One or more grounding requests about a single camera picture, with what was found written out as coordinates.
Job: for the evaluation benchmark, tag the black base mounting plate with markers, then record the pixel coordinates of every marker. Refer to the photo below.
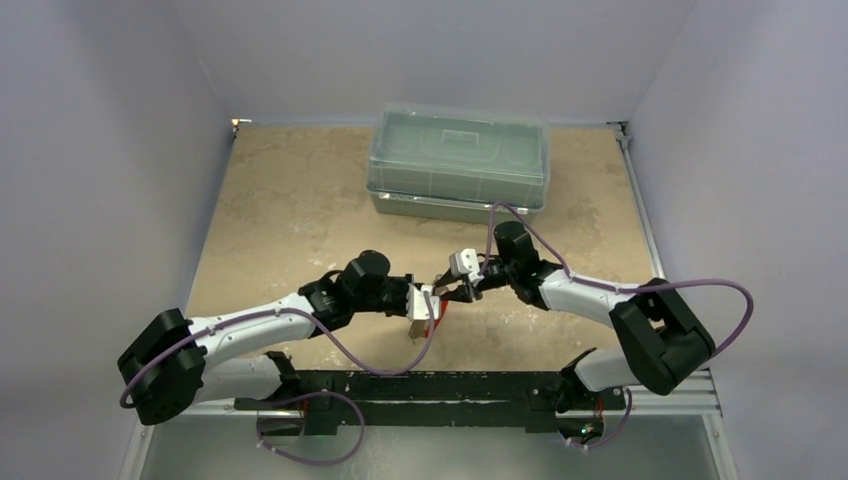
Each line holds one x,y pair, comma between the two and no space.
535,401

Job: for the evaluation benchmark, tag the clear lidded grey storage box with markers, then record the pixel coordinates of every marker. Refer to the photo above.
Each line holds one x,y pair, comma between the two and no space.
450,163

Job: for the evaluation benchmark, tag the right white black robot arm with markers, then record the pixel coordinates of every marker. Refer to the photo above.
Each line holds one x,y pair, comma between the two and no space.
660,339

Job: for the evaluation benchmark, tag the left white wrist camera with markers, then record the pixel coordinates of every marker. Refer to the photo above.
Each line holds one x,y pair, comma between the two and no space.
421,302

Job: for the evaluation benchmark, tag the red handled metal key tool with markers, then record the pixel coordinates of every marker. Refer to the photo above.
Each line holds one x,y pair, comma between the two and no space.
424,328

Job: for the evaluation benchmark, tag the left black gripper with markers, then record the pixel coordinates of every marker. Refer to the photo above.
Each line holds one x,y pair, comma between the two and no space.
403,283

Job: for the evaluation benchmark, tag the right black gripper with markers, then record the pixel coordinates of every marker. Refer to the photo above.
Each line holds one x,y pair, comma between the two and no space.
487,282

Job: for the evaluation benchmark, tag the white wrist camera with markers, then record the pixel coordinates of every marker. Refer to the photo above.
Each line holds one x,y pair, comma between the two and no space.
421,302
464,265

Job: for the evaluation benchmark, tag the aluminium frame rail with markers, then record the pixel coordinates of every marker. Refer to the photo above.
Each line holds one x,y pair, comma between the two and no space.
309,203

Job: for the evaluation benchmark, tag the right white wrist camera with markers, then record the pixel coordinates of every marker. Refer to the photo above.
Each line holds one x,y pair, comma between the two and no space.
464,265

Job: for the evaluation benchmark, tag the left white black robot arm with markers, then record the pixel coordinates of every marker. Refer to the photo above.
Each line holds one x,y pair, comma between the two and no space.
176,361

